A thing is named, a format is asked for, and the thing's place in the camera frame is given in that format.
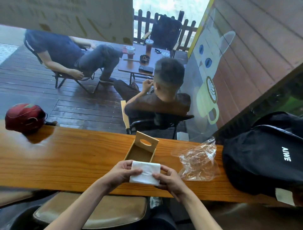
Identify person's left hand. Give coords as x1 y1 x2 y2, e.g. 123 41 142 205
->
104 160 143 191

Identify person's right hand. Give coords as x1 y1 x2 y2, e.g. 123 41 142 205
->
152 165 190 202

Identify white napkin stack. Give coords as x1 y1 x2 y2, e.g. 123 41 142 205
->
129 161 161 186

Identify wooden tissue box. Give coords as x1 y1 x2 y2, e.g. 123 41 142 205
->
124 131 159 164

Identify clear plastic zip bag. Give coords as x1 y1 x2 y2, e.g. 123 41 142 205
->
171 136 221 182

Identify person's left forearm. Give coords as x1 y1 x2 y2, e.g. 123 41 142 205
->
44 182 112 230

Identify person's right forearm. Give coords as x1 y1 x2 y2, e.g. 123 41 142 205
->
182 193 223 230

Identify person's white shoe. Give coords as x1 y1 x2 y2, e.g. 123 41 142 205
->
149 197 163 209

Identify person's dark trousers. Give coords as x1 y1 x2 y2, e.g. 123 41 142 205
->
116 198 178 230

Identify tan cushioned stool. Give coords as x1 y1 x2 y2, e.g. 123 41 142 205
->
33 192 148 223
208 203 303 230
0 189 35 207

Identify small white card stand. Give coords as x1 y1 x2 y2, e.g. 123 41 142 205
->
176 132 190 142

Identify black chair wooden armrest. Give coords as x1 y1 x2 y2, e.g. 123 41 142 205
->
121 100 194 140

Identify black backpack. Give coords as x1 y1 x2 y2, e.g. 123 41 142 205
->
222 111 303 198

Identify small brown outdoor table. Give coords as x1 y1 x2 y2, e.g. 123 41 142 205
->
117 43 171 86

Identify red helmet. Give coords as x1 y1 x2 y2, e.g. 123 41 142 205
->
4 103 48 134

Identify white paper note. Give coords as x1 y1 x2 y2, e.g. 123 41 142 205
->
275 188 296 207

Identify black metal folding chair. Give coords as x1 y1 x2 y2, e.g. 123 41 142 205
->
23 39 104 94

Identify black fabric folding chair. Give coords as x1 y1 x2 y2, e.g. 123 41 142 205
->
142 15 183 58

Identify dark wooden picket fence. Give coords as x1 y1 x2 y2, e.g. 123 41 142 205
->
133 9 198 51

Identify beige paper window poster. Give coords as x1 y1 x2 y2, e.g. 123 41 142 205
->
0 0 134 45

